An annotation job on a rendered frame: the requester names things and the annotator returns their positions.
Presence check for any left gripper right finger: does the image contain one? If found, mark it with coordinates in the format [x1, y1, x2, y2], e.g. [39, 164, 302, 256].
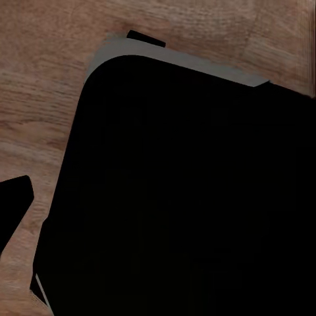
[295, 175, 316, 228]

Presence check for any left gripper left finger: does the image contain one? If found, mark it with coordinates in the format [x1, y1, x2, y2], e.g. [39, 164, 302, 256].
[0, 175, 34, 255]

